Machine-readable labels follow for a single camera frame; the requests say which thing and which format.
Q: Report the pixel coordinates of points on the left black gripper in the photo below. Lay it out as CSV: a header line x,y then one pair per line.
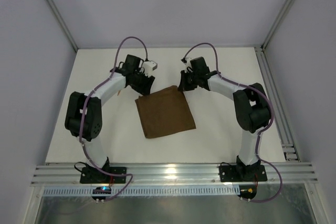
x,y
143,83

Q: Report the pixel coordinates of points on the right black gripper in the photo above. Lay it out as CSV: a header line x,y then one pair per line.
x,y
188,80

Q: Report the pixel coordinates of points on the brown cloth napkin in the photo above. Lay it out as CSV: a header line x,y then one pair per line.
x,y
164,113

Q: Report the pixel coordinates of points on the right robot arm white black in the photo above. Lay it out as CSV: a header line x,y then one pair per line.
x,y
252,113

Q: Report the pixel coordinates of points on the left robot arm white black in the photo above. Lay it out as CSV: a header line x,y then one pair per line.
x,y
84,113

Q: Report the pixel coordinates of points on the left small controller board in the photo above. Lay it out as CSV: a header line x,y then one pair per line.
x,y
101,193

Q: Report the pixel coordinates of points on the small controller board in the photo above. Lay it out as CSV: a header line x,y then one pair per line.
x,y
247,193
101,193

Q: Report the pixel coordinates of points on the right small controller board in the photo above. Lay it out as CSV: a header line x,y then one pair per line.
x,y
247,193

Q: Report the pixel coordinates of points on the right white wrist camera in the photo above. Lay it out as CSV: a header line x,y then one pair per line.
x,y
187,63

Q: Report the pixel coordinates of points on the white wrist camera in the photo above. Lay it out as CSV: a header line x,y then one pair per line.
x,y
187,63
149,67

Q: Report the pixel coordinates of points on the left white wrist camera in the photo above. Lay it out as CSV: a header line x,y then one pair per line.
x,y
149,67

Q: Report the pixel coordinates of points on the aluminium right side rail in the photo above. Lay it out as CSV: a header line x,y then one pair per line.
x,y
282,124

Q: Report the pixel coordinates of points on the aluminium rail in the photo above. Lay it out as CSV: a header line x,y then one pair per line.
x,y
169,174
282,124

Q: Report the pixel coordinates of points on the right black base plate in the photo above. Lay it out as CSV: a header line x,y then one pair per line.
x,y
242,173

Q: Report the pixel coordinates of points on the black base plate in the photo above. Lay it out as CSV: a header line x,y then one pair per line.
x,y
242,173
90,175

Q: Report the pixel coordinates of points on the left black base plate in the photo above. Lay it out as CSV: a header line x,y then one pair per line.
x,y
90,175

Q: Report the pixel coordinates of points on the slotted grey cable duct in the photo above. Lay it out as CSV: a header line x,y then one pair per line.
x,y
150,191

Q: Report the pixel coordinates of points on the aluminium front rail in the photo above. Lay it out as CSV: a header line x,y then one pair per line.
x,y
169,174

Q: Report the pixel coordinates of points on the right aluminium corner post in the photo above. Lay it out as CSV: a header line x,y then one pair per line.
x,y
282,14

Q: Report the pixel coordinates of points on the aluminium corner post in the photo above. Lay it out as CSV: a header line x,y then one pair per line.
x,y
282,14
61,22

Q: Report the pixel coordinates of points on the left aluminium corner post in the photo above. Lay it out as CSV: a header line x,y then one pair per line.
x,y
61,22

